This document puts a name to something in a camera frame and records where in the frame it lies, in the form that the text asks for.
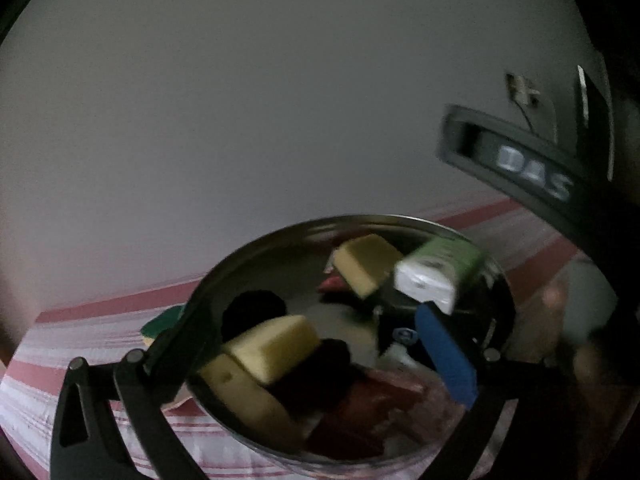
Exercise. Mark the person's right hand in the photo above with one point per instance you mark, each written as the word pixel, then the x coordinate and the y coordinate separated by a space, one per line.
pixel 555 305

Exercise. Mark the black cardboard box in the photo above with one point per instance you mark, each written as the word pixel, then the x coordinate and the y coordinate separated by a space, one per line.
pixel 400 332

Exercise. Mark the large yellow green sponge block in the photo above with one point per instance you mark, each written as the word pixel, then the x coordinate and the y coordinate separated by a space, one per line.
pixel 272 347

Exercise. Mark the red snack packet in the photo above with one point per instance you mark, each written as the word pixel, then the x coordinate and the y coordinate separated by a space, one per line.
pixel 365 410

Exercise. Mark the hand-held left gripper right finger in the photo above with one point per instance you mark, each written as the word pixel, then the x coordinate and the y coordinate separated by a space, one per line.
pixel 447 360

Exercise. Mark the small plain yellow sponge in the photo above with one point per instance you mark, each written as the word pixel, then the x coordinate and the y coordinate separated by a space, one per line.
pixel 367 260

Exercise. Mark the green tissue pack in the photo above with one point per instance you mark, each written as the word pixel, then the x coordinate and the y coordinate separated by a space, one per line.
pixel 440 267

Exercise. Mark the yellow sponge with green top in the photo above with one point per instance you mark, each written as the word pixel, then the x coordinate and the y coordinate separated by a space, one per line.
pixel 160 325

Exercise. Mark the pink striped tablecloth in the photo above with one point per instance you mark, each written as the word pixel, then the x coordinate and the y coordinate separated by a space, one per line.
pixel 60 330

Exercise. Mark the black fuzzy object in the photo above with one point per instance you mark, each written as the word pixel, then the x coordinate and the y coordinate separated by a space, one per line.
pixel 255 310

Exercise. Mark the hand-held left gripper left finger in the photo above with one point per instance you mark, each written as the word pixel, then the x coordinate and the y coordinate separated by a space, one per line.
pixel 190 330

